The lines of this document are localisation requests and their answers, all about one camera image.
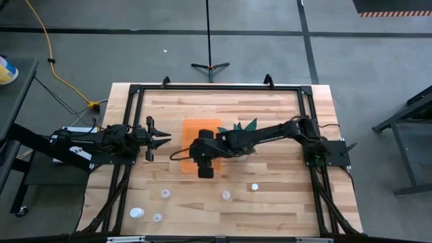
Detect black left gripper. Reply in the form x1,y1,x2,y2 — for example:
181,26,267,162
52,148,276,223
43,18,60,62
133,116,172,163

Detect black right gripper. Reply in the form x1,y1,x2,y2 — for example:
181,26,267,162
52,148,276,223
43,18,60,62
189,129,222,180

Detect orange plastic basket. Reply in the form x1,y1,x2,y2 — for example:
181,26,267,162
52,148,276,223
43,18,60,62
181,118,223,174

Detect green plant in white pot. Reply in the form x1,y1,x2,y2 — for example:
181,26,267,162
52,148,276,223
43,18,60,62
217,117,259,162

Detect black tripod stand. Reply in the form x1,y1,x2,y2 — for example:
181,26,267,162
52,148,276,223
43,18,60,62
190,0,231,84

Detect black side table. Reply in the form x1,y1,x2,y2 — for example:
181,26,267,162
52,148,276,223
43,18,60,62
0,56,99,217

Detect yellow blue wipes container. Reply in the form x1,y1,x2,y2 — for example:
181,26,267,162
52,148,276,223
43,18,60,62
0,55,20,86

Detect black metal cart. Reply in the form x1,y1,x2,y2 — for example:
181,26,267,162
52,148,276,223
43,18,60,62
372,85,432,197

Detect black mat with hazard stripes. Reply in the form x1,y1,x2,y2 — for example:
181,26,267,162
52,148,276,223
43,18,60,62
352,0,432,18

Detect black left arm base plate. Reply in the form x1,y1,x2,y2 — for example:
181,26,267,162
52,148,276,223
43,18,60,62
88,152,136,166

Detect black aluminium table frame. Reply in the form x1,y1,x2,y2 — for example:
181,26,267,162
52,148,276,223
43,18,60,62
76,74,361,239

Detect thin black cable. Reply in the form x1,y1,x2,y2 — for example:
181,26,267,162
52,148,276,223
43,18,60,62
33,76,102,130

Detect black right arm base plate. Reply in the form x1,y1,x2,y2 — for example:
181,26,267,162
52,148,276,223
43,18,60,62
302,137,358,167

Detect yellow extension cable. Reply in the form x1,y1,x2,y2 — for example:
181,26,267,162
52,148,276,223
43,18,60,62
24,0,101,111

